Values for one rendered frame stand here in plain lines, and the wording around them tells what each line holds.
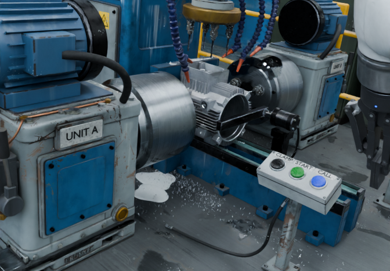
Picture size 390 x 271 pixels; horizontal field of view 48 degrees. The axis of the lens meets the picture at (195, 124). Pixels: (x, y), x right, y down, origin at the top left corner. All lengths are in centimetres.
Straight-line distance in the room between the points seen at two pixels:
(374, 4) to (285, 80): 101
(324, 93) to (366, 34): 120
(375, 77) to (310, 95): 108
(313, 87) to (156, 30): 63
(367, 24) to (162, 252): 74
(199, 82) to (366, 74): 79
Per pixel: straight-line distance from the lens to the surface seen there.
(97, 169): 98
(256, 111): 144
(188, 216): 126
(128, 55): 144
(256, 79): 158
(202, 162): 143
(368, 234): 137
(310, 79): 172
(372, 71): 67
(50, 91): 94
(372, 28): 61
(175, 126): 115
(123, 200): 110
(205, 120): 136
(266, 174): 99
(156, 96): 113
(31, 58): 87
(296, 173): 98
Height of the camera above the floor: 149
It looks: 21 degrees down
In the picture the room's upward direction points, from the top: 6 degrees clockwise
